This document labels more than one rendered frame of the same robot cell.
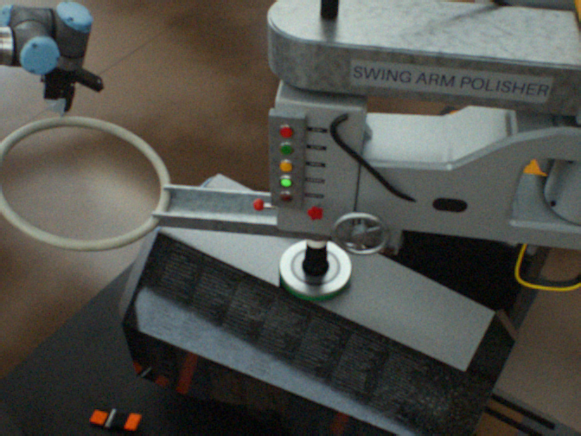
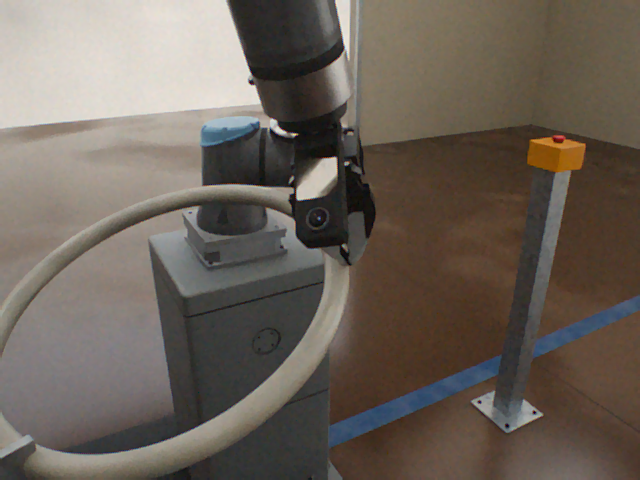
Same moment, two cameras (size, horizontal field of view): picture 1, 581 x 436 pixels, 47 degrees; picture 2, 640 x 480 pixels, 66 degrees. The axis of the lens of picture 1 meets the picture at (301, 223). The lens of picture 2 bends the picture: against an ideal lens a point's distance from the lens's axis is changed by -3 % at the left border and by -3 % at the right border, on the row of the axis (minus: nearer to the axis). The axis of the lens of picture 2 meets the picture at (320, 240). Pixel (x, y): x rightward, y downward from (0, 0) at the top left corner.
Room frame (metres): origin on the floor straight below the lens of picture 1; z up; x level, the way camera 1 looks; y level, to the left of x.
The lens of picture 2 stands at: (1.83, 0.22, 1.43)
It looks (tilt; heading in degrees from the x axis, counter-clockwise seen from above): 24 degrees down; 120
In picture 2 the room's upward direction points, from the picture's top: straight up
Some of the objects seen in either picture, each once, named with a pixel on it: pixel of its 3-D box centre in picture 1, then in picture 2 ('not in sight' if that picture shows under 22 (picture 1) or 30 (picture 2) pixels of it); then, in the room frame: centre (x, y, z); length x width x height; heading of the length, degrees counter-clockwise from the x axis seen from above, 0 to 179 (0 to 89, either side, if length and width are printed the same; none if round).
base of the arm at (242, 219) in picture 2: not in sight; (232, 203); (1.00, 1.21, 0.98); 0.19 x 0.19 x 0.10
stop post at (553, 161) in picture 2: not in sight; (529, 291); (1.71, 1.95, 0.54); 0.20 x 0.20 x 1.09; 57
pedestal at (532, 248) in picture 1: (465, 239); not in sight; (1.87, -0.67, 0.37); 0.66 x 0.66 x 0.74; 57
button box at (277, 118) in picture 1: (287, 162); not in sight; (1.19, 0.04, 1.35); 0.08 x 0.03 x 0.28; 83
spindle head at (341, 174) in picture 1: (354, 154); not in sight; (1.29, -0.12, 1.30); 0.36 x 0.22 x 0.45; 83
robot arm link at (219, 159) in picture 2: not in sight; (234, 153); (1.01, 1.22, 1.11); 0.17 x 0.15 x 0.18; 30
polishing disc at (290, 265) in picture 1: (315, 267); not in sight; (1.29, -0.05, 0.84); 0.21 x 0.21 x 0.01
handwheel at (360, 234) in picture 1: (361, 223); not in sight; (1.16, -0.15, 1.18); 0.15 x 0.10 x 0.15; 83
